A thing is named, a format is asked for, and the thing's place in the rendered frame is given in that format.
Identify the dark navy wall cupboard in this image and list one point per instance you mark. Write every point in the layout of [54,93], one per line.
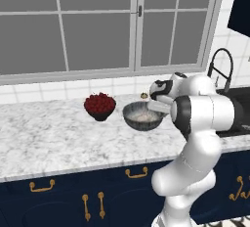
[241,6]

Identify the grey framed window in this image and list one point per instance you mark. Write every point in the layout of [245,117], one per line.
[97,25]

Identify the black sink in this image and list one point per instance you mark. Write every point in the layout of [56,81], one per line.
[240,107]

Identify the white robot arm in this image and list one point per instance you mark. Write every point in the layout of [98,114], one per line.
[198,146]

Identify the black bowl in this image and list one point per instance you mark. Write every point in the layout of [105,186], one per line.
[100,115]

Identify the small brown round object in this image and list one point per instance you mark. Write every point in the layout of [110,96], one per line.
[144,95]

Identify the dark window latch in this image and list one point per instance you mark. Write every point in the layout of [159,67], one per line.
[140,10]

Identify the black arched tap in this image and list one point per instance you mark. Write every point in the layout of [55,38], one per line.
[224,71]

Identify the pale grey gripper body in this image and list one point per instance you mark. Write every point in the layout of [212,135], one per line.
[158,106]

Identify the heap of red berries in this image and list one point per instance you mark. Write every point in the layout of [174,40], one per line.
[99,102]

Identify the navy drawer front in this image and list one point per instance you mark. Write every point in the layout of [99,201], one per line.
[114,178]
[65,188]

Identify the grey metal bowl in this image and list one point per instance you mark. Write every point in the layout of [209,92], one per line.
[141,121]

